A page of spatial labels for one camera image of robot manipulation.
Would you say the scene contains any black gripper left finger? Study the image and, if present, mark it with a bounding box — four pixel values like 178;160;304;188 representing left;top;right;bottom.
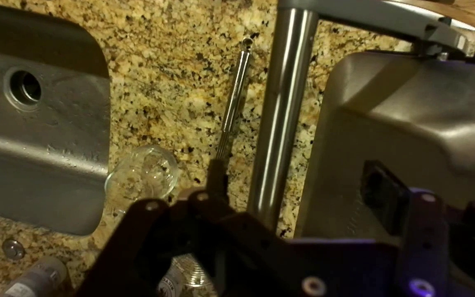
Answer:
74;188;234;297

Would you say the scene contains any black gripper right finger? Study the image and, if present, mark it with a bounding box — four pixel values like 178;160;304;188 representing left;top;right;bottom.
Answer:
360;158;475;297

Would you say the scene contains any silver sandwich maker grill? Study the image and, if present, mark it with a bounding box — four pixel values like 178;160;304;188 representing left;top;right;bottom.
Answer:
246;0;475;244

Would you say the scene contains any clear drinking glass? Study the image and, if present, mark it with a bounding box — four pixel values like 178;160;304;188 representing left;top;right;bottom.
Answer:
104;143;185;202

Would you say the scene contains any grey cylindrical bottle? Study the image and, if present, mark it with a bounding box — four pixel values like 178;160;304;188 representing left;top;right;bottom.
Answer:
0;255;70;297

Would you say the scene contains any stainless steel sink basin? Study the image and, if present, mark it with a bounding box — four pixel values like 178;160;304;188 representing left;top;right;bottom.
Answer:
0;0;114;239

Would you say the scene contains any small round metal cap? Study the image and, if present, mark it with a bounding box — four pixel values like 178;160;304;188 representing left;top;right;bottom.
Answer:
0;235;28;262

